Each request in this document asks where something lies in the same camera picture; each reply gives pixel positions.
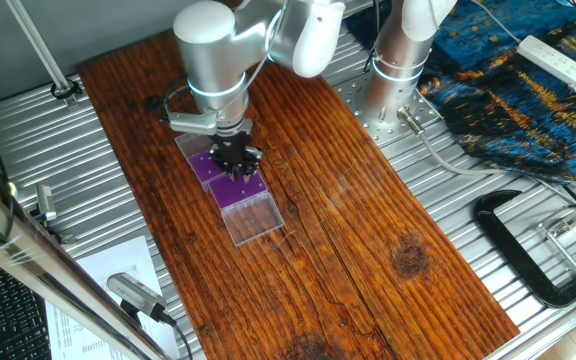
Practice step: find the white power strip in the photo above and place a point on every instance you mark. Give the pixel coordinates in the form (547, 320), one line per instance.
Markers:
(550, 59)

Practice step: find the thin aluminium pole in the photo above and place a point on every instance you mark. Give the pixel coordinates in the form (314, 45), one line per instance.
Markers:
(38, 45)

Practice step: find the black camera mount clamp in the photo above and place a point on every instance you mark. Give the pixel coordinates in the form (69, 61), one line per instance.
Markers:
(63, 237)

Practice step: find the large silver camera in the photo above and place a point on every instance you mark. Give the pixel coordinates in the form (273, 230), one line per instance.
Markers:
(135, 295)

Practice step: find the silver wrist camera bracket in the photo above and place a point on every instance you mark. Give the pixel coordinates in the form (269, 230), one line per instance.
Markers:
(190, 120)

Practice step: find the black keyboard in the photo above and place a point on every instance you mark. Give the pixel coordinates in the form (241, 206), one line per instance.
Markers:
(8, 320)

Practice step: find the silver metal beam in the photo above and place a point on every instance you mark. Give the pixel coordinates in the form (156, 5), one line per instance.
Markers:
(28, 250)

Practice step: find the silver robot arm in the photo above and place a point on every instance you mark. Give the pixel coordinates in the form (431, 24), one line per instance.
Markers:
(208, 50)

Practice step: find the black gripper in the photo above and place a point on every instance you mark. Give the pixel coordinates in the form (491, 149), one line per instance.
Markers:
(230, 150)

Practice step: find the black C-clamp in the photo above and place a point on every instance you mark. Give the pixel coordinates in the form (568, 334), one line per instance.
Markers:
(513, 250)

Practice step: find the brown wooden board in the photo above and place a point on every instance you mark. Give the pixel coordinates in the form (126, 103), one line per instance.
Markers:
(318, 250)

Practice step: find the purple pipette tip box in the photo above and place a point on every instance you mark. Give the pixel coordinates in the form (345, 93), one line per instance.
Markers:
(203, 170)
(238, 195)

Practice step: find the blue patterned cloth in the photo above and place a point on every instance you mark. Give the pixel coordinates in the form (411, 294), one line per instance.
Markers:
(508, 110)

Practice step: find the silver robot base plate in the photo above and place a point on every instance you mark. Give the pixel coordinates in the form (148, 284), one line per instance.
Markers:
(383, 132)

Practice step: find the white printed paper sheet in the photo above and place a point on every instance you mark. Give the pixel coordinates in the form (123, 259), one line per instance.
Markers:
(93, 320)

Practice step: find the small silver camera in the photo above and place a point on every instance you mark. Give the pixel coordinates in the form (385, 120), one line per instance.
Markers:
(45, 200)

